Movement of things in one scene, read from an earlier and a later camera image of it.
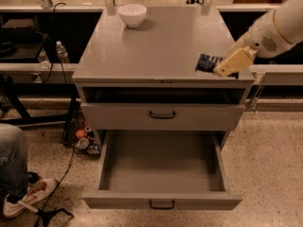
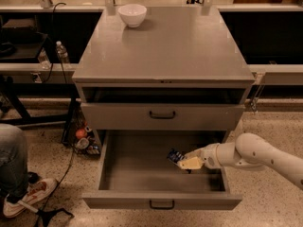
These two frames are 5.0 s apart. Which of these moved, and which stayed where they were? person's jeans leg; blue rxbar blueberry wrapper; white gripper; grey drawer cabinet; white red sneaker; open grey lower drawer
Moved: white gripper; blue rxbar blueberry wrapper
Stayed: white red sneaker; grey drawer cabinet; open grey lower drawer; person's jeans leg
